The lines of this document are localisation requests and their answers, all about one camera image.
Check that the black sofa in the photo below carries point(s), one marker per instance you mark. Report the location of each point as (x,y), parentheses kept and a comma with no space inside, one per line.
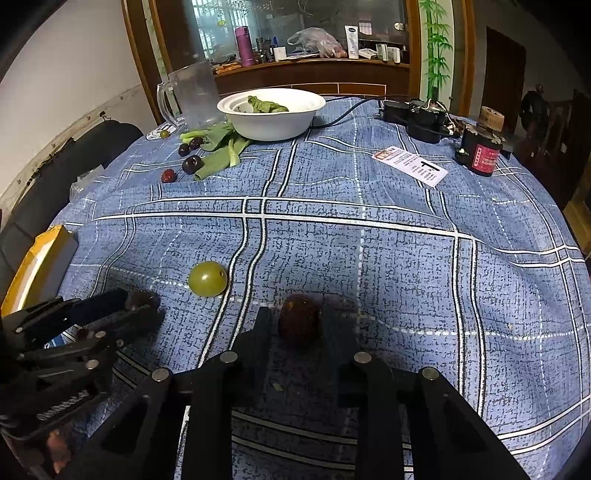
(49,192)

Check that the person's left hand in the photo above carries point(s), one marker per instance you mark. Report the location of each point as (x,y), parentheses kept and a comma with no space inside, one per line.
(59,448)

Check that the black charger device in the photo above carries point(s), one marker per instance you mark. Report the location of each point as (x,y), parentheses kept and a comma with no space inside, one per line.
(425,121)

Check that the small dark grape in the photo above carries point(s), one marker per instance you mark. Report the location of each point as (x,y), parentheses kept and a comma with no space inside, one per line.
(191,164)
(189,145)

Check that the clear plastic bag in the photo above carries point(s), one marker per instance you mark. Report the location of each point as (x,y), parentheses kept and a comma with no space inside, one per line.
(317,40)

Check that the black red round jar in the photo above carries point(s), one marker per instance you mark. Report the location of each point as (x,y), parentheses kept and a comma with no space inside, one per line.
(479,150)

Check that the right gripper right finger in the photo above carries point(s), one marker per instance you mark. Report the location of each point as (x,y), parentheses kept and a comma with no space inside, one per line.
(448,439)

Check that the red jujube date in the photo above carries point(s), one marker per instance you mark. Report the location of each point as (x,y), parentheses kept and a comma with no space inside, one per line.
(300,320)

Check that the yellow rimmed white tray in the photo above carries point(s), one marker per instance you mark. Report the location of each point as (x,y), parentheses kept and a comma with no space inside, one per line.
(40,274)

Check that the white paper card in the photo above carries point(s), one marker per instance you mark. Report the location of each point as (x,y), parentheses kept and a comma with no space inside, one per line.
(412,164)

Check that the purple thermos bottle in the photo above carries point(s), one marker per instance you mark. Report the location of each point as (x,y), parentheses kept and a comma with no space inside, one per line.
(245,51)

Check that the green leafy vegetable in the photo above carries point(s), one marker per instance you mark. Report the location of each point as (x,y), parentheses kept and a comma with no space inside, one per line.
(224,145)

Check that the small red fruit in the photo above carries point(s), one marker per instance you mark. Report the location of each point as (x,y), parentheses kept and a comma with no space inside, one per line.
(168,176)

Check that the blue plaid tablecloth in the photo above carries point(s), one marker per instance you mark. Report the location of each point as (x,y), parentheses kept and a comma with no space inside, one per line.
(479,277)

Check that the clear glass pitcher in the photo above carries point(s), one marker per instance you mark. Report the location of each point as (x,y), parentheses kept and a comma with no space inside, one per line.
(189,97)

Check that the white bowl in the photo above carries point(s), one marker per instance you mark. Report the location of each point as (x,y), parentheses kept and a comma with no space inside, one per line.
(271,114)

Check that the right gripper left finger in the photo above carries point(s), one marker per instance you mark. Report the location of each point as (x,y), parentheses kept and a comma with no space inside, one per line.
(179,425)

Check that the wooden cabinet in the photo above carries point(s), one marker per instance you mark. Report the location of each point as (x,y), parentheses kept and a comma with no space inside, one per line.
(327,76)

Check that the white box on cabinet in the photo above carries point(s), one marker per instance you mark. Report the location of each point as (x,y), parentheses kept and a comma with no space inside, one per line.
(352,41)

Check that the green grape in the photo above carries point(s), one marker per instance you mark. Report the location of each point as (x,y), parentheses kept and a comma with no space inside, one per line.
(207,279)

